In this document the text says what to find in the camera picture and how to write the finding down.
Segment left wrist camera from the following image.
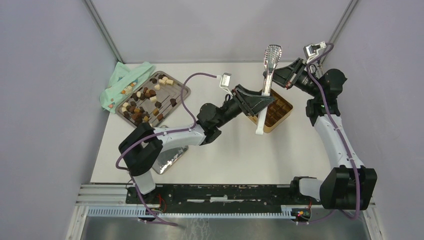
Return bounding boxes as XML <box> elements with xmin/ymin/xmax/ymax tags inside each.
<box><xmin>219</xmin><ymin>72</ymin><xmax>232</xmax><ymax>94</ymax></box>

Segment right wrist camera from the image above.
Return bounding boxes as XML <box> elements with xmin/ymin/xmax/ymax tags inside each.
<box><xmin>303</xmin><ymin>41</ymin><xmax>327</xmax><ymax>65</ymax></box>

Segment steel serving tongs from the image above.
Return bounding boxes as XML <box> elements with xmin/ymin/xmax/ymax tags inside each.
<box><xmin>255</xmin><ymin>44</ymin><xmax>282</xmax><ymax>135</ymax></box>

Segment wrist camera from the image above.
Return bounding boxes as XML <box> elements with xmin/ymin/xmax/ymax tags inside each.
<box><xmin>219</xmin><ymin>72</ymin><xmax>232</xmax><ymax>94</ymax></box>
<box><xmin>303</xmin><ymin>41</ymin><xmax>327</xmax><ymax>65</ymax></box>

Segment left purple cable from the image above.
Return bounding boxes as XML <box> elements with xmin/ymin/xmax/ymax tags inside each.
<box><xmin>115</xmin><ymin>72</ymin><xmax>220</xmax><ymax>228</ymax></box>

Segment silver box lid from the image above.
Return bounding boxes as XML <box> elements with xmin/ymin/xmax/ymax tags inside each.
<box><xmin>152</xmin><ymin>126</ymin><xmax>189</xmax><ymax>175</ymax></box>

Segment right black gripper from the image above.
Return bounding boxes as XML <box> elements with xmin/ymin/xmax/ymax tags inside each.
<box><xmin>263</xmin><ymin>57</ymin><xmax>322</xmax><ymax>99</ymax></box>

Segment steel chocolate tray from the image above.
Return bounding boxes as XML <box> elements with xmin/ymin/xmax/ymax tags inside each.
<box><xmin>115</xmin><ymin>71</ymin><xmax>191</xmax><ymax>128</ymax></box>

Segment green patterned cloth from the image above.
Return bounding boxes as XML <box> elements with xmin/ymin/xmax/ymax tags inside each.
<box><xmin>99</xmin><ymin>62</ymin><xmax>156</xmax><ymax>114</ymax></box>

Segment gold chocolate box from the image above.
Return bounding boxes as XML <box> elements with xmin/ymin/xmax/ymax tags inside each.
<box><xmin>263</xmin><ymin>89</ymin><xmax>293</xmax><ymax>134</ymax></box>

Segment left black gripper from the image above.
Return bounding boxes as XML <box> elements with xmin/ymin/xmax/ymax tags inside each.
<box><xmin>214</xmin><ymin>84</ymin><xmax>276</xmax><ymax>129</ymax></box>

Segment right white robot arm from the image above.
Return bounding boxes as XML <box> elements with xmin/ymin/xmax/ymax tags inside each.
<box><xmin>273</xmin><ymin>58</ymin><xmax>378</xmax><ymax>211</ymax></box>

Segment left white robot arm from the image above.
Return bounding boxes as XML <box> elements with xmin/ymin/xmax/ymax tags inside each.
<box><xmin>118</xmin><ymin>84</ymin><xmax>275</xmax><ymax>204</ymax></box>

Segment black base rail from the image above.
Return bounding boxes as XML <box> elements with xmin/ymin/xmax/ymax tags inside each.
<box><xmin>143</xmin><ymin>184</ymin><xmax>317</xmax><ymax>214</ymax></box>

